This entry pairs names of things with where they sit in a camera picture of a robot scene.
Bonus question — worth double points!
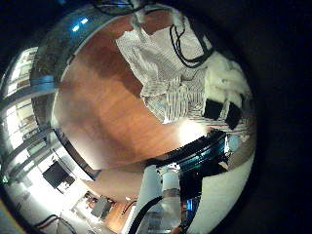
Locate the black monitor screen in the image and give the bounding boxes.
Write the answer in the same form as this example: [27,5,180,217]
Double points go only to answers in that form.
[42,160,76,195]

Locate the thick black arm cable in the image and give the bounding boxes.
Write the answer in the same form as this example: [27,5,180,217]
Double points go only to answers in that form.
[128,194,164,234]

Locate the black floor cable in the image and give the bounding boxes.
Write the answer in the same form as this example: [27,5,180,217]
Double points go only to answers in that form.
[32,214,77,234]

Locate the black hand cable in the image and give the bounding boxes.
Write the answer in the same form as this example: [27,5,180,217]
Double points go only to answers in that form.
[169,22,215,69]

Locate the grey box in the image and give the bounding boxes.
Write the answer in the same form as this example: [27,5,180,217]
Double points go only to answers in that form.
[90,195,114,219]

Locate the white striped shirt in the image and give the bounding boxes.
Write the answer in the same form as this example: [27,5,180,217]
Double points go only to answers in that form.
[115,9,248,135]

